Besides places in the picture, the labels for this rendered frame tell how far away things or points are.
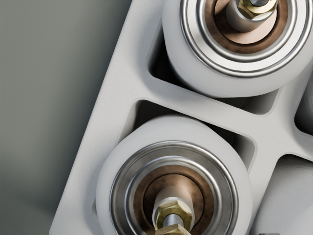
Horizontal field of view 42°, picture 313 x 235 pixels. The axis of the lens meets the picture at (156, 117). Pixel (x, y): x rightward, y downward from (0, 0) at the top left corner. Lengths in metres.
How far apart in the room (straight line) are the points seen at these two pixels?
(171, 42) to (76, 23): 0.28
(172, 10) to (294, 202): 0.15
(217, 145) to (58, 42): 0.31
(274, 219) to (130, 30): 0.17
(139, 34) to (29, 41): 0.23
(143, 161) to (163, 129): 0.02
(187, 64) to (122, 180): 0.08
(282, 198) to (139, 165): 0.11
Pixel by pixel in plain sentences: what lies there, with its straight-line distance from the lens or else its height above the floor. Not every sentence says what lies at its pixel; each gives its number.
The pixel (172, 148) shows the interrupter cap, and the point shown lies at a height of 0.25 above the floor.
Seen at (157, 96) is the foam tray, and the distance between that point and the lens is 0.31.
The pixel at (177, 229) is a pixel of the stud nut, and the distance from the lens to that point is 0.17.
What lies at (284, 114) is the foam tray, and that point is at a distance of 0.32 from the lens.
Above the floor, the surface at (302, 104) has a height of 0.15.
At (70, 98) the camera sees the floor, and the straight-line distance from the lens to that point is 0.51.
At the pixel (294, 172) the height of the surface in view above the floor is 0.16.
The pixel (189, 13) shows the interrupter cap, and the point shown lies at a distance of 0.24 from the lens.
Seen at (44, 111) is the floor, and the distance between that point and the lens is 0.51.
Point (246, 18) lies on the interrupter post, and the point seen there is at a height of 0.28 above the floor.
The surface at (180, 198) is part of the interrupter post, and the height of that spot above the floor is 0.28.
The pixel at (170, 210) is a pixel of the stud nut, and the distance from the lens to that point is 0.21.
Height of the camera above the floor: 0.49
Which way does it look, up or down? 86 degrees down
